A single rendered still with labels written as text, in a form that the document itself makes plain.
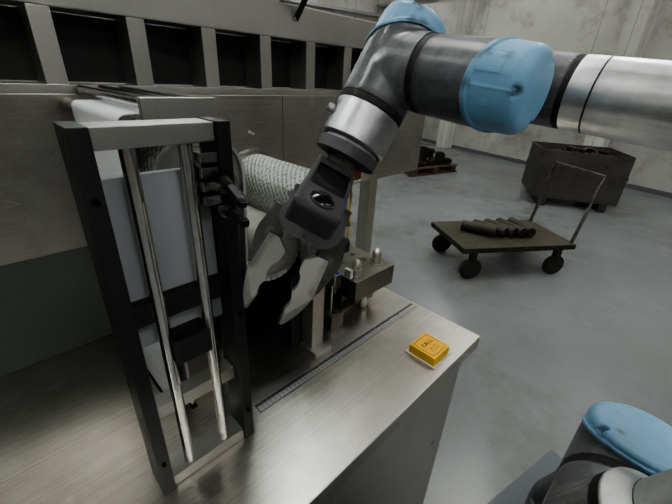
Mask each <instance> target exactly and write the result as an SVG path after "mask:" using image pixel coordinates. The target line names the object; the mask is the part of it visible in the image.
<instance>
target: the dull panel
mask: <svg viewBox="0 0 672 504"><path fill-rule="evenodd" d="M111 334H113V332H112V328H111V325H110V321H109V318H108V314H107V311H106V307H105V304H104V300H103V297H102V293H101V290H100V286H99V283H98V279H97V276H96V272H95V269H94V265H93V262H92V258H91V255H90V251H89V248H88V246H84V247H80V248H76V249H72V250H67V251H63V252H59V253H54V254H50V255H46V256H41V257H37V258H33V259H28V260H24V261H20V262H15V263H11V264H7V265H2V266H0V377H2V376H5V375H7V374H10V373H13V372H15V371H18V370H20V369H23V368H26V367H28V366H31V365H33V364H36V363H39V362H41V361H44V360H46V359H49V358H51V357H54V356H57V355H59V354H62V353H64V352H67V351H70V350H72V349H75V348H77V347H80V346H83V345H85V344H88V343H90V342H93V341H96V340H98V339H101V338H103V337H106V336H109V335H111Z"/></svg>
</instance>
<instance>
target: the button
mask: <svg viewBox="0 0 672 504"><path fill-rule="evenodd" d="M448 350H449V345H447V344H445V343H444V342H442V341H440V340H438V339H437V338H435V337H433V336H431V335H429V334H428V333H424V334H422V335H421V336H420V337H418V338H417V339H416V340H415V341H413V342H412V343H411V344H410V346H409V352H411V353H412V354H414V355H416V356H417V357H419V358H420V359H422V360H424V361H425V362H427V363H429V364H430V365H432V366H434V365H435V364H436V363H438V362H439V361H440V360H441V359H442V358H443V357H444V356H445V355H446V354H447V353H448Z"/></svg>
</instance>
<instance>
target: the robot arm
mask: <svg viewBox="0 0 672 504"><path fill-rule="evenodd" d="M327 111H328V112H330V113H332V114H331V115H330V116H329V117H328V119H327V121H326V123H325V125H324V131H325V132H323V133H322V134H321V136H320V138H319V140H318V142H317V145H318V146H319V147H320V148H321V149H322V150H323V151H325V152H326V153H327V154H328V158H326V157H324V156H323V155H319V156H318V157H317V159H316V161H315V162H314V164H313V166H312V167H311V169H310V171H309V172H308V174H307V175H306V177H305V179H304V180H303V182H302V184H298V183H296V185H295V187H294V189H293V190H291V191H288V192H287V194H288V196H289V199H288V200H287V201H286V202H285V203H284V205H283V204H282V203H280V202H279V201H276V202H275V205H274V207H273V208H272V210H271V211H270V212H268V213H267V214H266V215H265V216H264V217H263V219H262V220H261V221H260V223H259V225H258V226H257V229H256V231H255V234H254V238H253V242H252V247H251V251H250V256H249V262H248V266H247V271H246V275H245V281H244V287H243V300H244V307H245V308H247V309H248V308H249V307H250V305H251V304H252V302H253V301H254V300H255V298H256V297H257V295H258V293H259V292H258V290H259V286H260V284H261V283H262V282H264V281H265V280H266V278H267V276H268V271H269V268H270V267H271V266H272V265H273V264H275V263H276V262H279V261H280V260H281V258H282V257H283V255H284V254H285V252H286V248H285V245H284V242H283V240H282V237H283V235H284V233H282V231H283V230H285V231H286V232H287V233H288V234H287V236H286V237H285V238H286V239H287V240H290V239H292V238H294V237H296V238H298V239H300V240H302V241H304V242H306V243H308V244H310V248H311V252H312V253H315V252H316V250H317V248H318V249H322V250H321V252H319V251H318V252H317V254H316V255H315V256H312V257H308V258H305V259H303V261H302V264H301V266H300V271H299V273H300V280H299V283H298V284H297V285H296V286H295V287H294V288H293V290H292V297H291V299H290V301H289V302H288V303H287V304H286V305H284V308H283V310H282V313H281V316H280V318H279V321H278V324H284V323H286V322H287V321H289V320H290V319H292V318H293V317H295V316H296V315H297V314H298V313H300V312H301V311H302V310H303V309H304V308H305V307H306V306H307V305H308V303H309V302H310V301H311V300H312V299H313V298H314V297H315V296H316V295H317V294H318V293H319V292H320V291H321V290H322V289H323V288H324V287H325V285H326V284H327V283H328V282H329V281H330V280H331V279H332V278H333V277H334V275H335V274H336V273H337V271H338V270H339V268H340V266H341V263H342V260H343V257H344V250H345V246H346V244H347V242H348V241H349V239H348V238H347V237H345V236H343V233H344V229H345V227H350V226H351V224H350V222H349V219H348V218H349V217H350V216H351V214H352V212H350V211H349V210H347V209H345V208H346V204H347V201H348V198H349V195H350V191H351V188H352V185H353V182H354V178H355V175H354V171H355V170H358V171H361V172H363V173H366V174H372V173H373V172H374V170H375V168H376V166H377V164H378V163H377V162H379V161H381V160H382V159H383V158H384V156H385V154H386V152H387V150H388V148H389V146H390V145H391V143H392V141H393V139H394V137H395V135H396V133H397V132H398V129H399V127H400V125H401V123H402V121H403V120H404V118H405V116H406V114H407V112H408V111H411V112H414V113H417V114H420V115H424V116H428V117H432V118H436V119H440V120H444V121H448V122H452V123H456V124H460V125H464V126H468V127H471V128H473V129H474V130H477V131H480V132H484V133H493V132H494V133H500V134H505V135H515V134H518V133H520V132H522V131H524V130H525V129H526V128H527V126H528V125H529V124H535V125H540V126H544V127H550V128H556V129H561V130H566V131H571V132H576V133H581V134H585V135H590V136H595V137H600V138H605V139H610V140H615V141H619V142H624V143H629V144H634V145H639V146H644V147H649V148H653V149H658V150H663V151H668V152H672V60H661V59H648V58H635V57H622V56H610V55H597V54H582V53H575V52H563V51H552V50H551V48H550V47H549V46H548V45H546V44H544V43H541V42H534V41H527V40H526V39H524V38H521V37H517V36H505V37H486V36H471V35H458V34H446V30H445V26H444V24H443V22H442V20H441V19H440V17H439V16H438V15H437V14H436V13H435V12H434V11H433V10H432V9H430V8H429V7H428V6H426V5H422V6H420V5H418V4H417V3H416V2H415V1H414V0H398V1H395V2H393V3H391V4H390V5H389V6H388V7H387V8H386V9H385V10H384V12H383V14H382V15H381V17H380V19H379V21H378V22H377V24H376V26H375V27H374V28H373V29H372V30H371V32H370V33H369V35H368V37H367V39H366V42H365V46H364V48H363V50H362V52H361V54H360V56H359V58H358V60H357V62H356V64H355V66H354V68H353V70H352V72H351V74H350V76H349V78H348V80H347V82H346V84H345V86H344V88H343V89H342V92H341V93H340V95H339V98H338V100H337V105H335V104H333V103H329V104H328V106H327ZM581 419H582V422H581V423H580V425H579V427H578V429H577V431H576V433H575V435H574V437H573V439H572V441H571V443H570V445H569V447H568V449H567V451H566V453H565V455H564V457H563V459H562V461H561V463H560V465H559V467H558V469H557V470H555V471H553V472H552V473H550V474H548V475H546V476H544V477H543V478H541V479H539V480H538V481H537V482H536V483H535V484H534V485H533V486H532V488H531V490H530V492H529V494H528V496H527V498H526V502H525V504H672V427H671V426H669V425H668V424H666V423H665V422H663V421H662V420H660V419H658V418H657V417H655V416H653V415H651V414H649V413H647V412H645V411H643V410H640V409H638V408H635V407H633V406H630V405H627V404H623V403H615V402H611V401H602V402H598V403H595V404H593V405H592V406H591V407H590V408H589V410H588V411H587V413H585V414H583V416H582V418H581Z"/></svg>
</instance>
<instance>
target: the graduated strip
mask: <svg viewBox="0 0 672 504"><path fill-rule="evenodd" d="M416 307H417V306H415V305H413V304H411V303H410V304H409V305H407V306H406V307H404V308H403V309H401V310H400V311H398V312H397V313H395V314H393V315H392V316H390V317H389V318H387V319H386V320H384V321H383V322H381V323H380V324H378V325H377V326H375V327H374V328H372V329H371V330H369V331H368V332H366V333H365V334H363V335H361V336H360V337H358V338H357V339H355V340H354V341H352V342H351V343H349V344H348V345H346V346H345V347H343V348H342V349H340V350H339V351H337V352H336V353H334V354H333V355H331V356H330V357H328V358H326V359H325V360H323V361H322V362H320V363H319V364H317V365H316V366H314V367H313V368H311V369H310V370H308V371H307V372H305V373H304V374H302V375H301V376H299V377H298V378H296V379H294V380H293V381H291V382H290V383H288V384H287V385H285V386H284V387H282V388H281V389H279V390H278V391H276V392H275V393H273V394H272V395H270V396H269V397H267V398H266V399H264V400H263V401H261V402H259V403H258V404H256V405H255V407H256V408H257V410H258V411H259V412H260V413H261V412H263V411H264V410H266V409H267V408H269V407H270V406H272V405H273V404H275V403H276V402H277V401H279V400H280V399H282V398H283V397H285V396H286V395H288V394H289V393H291V392H292V391H294V390H295V389H297V388H298V387H299V386H301V385H302V384H304V383H305V382H307V381H308V380H310V379H311V378H313V377H314V376H316V375H317V374H319V373H320V372H322V371H323V370H324V369H326V368H327V367H329V366H330V365H332V364H333V363H335V362H336V361H338V360H339V359H341V358H342V357H344V356H345V355H346V354H348V353H349V352H351V351H352V350H354V349H355V348H357V347H358V346H360V345H361V344H363V343H364V342H366V341H367V340H369V339H370V338H371V337H373V336H374V335H376V334H377V333H379V332H380V331H382V330H383V329H385V328H386V327H388V326H389V325H391V324H392V323H393V322H395V321H396V320H398V319H399V318H401V317H402V316H404V315H405V314H407V313H408V312H410V311H411V310H413V309H414V308H416Z"/></svg>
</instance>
